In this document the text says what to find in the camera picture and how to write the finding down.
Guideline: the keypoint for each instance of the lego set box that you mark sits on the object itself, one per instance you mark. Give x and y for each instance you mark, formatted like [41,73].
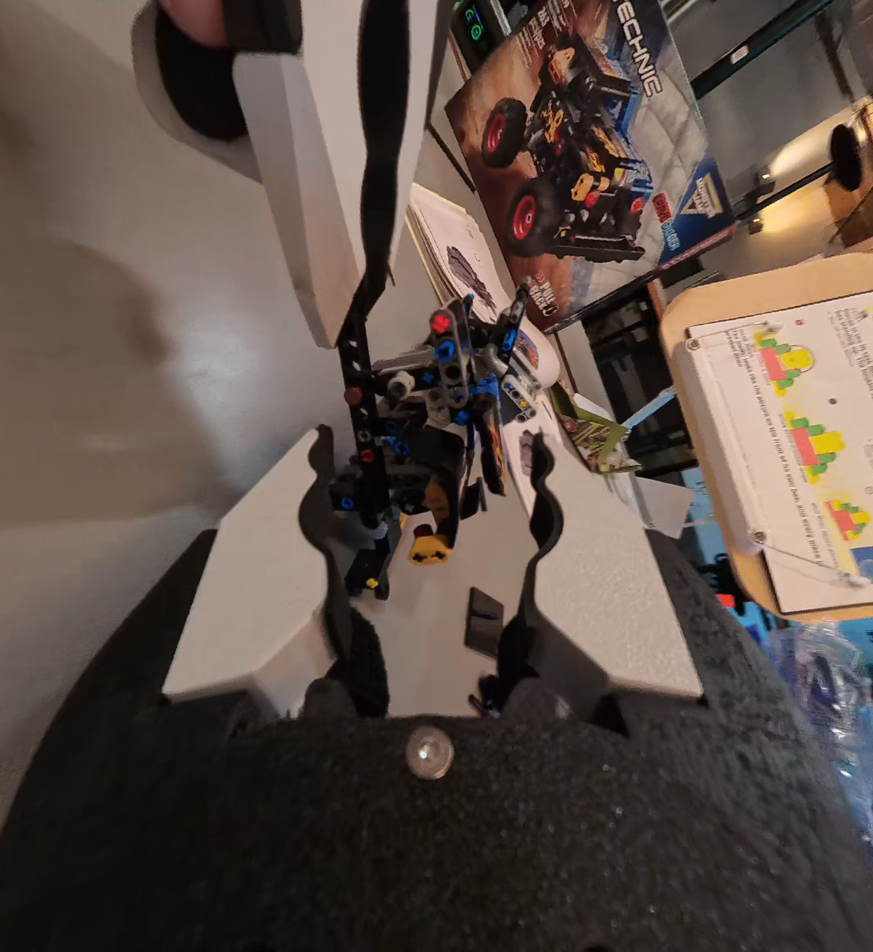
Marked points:
[593,111]

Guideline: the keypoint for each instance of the orange tape strip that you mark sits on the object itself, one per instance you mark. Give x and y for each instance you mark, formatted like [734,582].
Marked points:
[727,599]

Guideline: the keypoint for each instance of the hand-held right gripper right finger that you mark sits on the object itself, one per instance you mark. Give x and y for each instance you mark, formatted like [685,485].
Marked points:
[615,595]

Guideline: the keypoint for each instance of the black flat lego panel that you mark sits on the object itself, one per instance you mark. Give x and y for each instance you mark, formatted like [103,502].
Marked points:
[483,621]

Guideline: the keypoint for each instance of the blue flame-print lego body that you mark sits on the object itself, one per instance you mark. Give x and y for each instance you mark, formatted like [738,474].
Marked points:
[444,364]

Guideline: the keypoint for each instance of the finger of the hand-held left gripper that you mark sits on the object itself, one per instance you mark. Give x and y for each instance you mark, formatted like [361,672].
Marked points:
[310,186]
[425,59]

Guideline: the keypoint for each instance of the wooden board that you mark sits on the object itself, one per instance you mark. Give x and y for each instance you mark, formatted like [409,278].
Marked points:
[712,297]

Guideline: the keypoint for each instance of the instruction booklet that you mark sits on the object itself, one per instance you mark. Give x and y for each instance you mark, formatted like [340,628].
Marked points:
[444,238]

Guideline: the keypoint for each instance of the clear plastic bag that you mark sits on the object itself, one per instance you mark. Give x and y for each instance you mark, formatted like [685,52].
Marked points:
[853,744]

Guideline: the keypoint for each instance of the white instruction card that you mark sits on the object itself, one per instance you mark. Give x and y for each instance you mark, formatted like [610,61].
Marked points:
[816,416]

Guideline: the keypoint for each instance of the person's left hand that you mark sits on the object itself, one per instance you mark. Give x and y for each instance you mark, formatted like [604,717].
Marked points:
[195,18]

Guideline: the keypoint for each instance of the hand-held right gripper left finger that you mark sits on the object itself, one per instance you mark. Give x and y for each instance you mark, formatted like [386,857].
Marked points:
[258,580]

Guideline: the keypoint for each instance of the black device green display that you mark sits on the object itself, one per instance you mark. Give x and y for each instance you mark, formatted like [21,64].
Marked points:
[477,30]

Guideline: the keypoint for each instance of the white stand base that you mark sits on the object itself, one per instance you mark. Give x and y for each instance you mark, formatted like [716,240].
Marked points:
[660,502]

